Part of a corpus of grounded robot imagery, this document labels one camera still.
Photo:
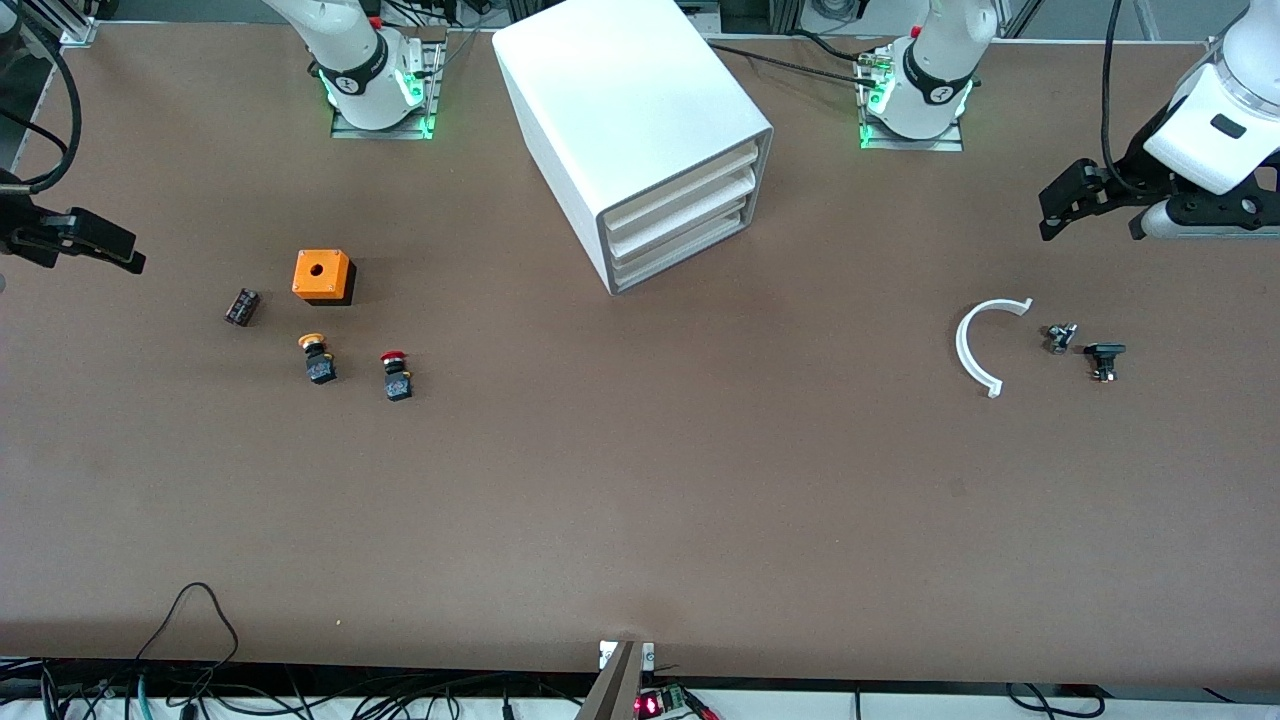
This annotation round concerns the aluminium frame profile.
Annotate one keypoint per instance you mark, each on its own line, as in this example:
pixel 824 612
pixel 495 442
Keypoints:
pixel 60 20

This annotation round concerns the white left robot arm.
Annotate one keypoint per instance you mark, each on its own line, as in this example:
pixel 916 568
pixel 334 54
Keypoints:
pixel 1215 105

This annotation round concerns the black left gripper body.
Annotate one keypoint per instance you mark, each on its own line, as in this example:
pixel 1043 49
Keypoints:
pixel 1133 166

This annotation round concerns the small grey metal part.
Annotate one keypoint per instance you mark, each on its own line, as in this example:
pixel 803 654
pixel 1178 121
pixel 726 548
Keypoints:
pixel 1060 338

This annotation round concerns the red mushroom push button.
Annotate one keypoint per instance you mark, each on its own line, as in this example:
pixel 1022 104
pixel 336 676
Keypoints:
pixel 397 380

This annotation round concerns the circuit board with red light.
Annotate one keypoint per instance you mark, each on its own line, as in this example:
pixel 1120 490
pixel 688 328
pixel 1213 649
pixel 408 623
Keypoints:
pixel 655 704

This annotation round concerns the orange box with hole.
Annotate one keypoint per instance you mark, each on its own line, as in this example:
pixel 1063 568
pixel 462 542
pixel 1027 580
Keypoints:
pixel 320 272

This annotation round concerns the grey camera mount bar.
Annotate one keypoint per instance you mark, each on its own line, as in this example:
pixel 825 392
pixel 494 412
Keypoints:
pixel 615 690

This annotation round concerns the yellow push button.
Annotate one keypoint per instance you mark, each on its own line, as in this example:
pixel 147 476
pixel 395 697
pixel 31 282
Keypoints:
pixel 319 366

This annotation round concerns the white drawer cabinet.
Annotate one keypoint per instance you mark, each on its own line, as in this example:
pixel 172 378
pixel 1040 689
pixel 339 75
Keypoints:
pixel 620 90

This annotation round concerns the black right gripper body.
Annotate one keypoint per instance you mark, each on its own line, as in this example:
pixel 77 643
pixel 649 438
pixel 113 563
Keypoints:
pixel 22 238

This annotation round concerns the white curved plastic arc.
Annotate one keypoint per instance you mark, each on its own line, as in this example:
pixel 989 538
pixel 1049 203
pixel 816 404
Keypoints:
pixel 962 345

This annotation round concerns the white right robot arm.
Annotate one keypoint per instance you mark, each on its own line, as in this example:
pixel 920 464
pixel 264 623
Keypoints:
pixel 345 50

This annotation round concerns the small black knob part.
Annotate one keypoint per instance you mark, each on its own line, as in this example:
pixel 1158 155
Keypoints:
pixel 1104 352

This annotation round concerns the small black contact block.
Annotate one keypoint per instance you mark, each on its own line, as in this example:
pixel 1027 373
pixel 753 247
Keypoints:
pixel 241 307

